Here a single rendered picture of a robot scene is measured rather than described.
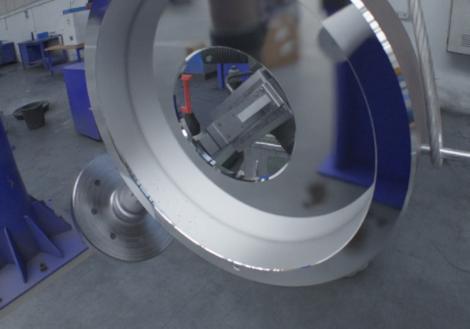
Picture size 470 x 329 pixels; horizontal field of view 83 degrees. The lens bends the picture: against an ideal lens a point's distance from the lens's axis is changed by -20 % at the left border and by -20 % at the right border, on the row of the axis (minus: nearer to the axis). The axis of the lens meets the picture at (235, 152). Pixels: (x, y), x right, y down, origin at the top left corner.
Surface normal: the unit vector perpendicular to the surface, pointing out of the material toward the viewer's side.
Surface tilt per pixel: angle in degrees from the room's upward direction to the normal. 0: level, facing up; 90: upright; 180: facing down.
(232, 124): 49
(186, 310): 0
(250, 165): 90
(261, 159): 90
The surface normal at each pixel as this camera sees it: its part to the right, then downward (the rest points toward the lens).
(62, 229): 0.55, 0.36
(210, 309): -0.05, -0.89
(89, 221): 0.55, -0.39
